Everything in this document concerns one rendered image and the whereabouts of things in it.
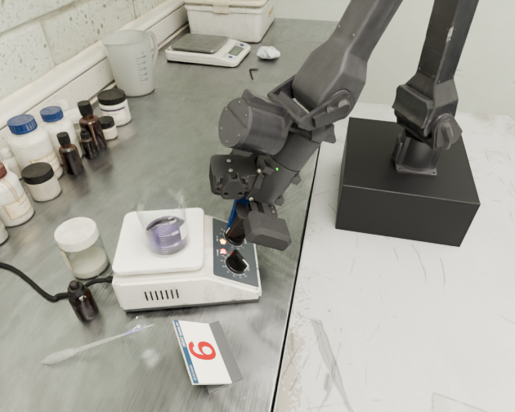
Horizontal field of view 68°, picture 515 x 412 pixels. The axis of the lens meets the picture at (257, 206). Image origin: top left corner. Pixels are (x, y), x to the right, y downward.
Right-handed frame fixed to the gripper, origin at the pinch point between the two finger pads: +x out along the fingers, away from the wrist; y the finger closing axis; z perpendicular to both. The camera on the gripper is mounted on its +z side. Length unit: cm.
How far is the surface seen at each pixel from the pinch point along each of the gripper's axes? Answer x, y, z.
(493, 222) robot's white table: -15.5, 0.0, -44.4
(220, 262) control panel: 4.1, 5.8, 2.0
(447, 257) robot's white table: -9.4, 6.1, -33.2
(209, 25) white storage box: 5, -113, -8
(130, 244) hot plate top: 7.9, 2.5, 13.7
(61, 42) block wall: 15, -67, 33
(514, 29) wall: -53, -102, -117
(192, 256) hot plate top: 3.5, 6.3, 6.6
